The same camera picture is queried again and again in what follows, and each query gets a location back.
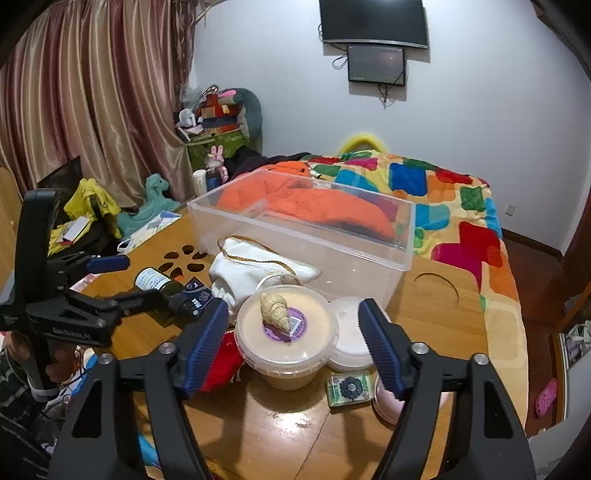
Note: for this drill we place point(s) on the cream tub with lid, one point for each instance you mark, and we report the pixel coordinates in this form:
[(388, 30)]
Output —
[(256, 346)]

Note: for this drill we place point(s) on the yellow hoop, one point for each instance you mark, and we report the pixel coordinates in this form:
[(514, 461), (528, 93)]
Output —
[(362, 136)]

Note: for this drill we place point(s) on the striped brown curtain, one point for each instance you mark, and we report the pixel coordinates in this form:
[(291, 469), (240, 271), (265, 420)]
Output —
[(92, 92)]

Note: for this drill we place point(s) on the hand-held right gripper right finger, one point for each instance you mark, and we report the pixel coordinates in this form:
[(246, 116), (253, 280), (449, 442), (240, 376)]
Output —
[(381, 350)]

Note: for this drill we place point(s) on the dark clothing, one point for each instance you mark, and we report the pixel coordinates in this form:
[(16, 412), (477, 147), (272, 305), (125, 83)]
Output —
[(251, 164)]

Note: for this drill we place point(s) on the small green tin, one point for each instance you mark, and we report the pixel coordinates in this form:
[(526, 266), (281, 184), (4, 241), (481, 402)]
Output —
[(351, 391)]

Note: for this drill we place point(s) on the wooden shelf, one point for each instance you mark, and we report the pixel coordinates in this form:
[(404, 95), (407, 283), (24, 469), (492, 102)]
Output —
[(572, 341)]

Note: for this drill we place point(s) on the person's left hand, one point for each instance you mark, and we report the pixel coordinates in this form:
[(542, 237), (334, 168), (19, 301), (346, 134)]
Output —
[(63, 362)]

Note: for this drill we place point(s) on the pink clog shoe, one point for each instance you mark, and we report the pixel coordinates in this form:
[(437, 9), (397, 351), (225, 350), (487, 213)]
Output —
[(546, 398)]

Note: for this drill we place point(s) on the orange puffer jacket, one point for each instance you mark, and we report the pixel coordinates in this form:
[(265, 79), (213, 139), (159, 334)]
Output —
[(323, 203)]

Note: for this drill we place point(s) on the grey green plush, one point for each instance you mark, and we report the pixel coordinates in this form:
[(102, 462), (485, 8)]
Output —
[(253, 113)]

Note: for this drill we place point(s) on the clear plastic box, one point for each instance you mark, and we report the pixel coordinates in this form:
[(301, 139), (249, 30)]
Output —
[(351, 272)]

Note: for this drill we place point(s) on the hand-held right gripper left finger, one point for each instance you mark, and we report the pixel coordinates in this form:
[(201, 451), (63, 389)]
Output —
[(207, 344)]

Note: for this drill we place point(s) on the stack of booklets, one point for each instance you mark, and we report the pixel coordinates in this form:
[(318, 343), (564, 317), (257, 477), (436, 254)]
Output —
[(154, 226)]

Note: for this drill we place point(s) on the colourful patchwork blanket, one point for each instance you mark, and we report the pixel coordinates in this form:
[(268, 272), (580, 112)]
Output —
[(461, 221)]

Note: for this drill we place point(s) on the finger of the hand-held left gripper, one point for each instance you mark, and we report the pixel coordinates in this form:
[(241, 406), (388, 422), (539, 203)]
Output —
[(101, 305), (108, 264)]

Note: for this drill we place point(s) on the teal dinosaur plush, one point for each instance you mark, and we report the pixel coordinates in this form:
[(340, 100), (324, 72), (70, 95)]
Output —
[(152, 203)]

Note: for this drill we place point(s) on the small blue packet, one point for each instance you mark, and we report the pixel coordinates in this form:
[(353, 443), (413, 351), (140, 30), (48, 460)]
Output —
[(197, 293)]

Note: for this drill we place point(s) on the small wall monitor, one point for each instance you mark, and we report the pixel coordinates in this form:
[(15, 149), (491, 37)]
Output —
[(376, 64)]

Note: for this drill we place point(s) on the patchwork cushion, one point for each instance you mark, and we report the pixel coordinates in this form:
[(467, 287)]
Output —
[(219, 110)]

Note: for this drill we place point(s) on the pink rabbit toy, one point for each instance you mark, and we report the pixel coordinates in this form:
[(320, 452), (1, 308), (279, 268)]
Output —
[(216, 161)]

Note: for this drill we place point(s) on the green glass bottle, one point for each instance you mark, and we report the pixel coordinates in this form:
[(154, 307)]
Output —
[(161, 287)]

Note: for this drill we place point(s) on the red fabric piece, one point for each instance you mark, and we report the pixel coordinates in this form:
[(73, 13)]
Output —
[(224, 364)]

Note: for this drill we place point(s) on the beige seashell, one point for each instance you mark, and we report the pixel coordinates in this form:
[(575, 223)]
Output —
[(275, 310)]

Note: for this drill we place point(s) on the person's left forearm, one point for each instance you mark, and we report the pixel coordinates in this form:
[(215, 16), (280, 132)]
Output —
[(18, 415)]

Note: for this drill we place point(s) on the wooden desk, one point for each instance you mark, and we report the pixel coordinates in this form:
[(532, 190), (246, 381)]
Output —
[(438, 332)]

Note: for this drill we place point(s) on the pink round case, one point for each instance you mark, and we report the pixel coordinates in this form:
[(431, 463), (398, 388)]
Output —
[(383, 408)]

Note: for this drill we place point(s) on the white round container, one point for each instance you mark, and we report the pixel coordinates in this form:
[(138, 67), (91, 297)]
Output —
[(348, 339)]

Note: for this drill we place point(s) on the yellow plastic bag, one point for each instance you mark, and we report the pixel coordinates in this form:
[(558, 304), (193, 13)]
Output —
[(92, 198)]

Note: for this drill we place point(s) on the wall television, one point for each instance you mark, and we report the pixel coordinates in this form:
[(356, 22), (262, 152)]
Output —
[(374, 21)]

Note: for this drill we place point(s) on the white cup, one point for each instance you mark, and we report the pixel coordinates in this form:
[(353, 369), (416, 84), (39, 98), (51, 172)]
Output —
[(200, 182)]

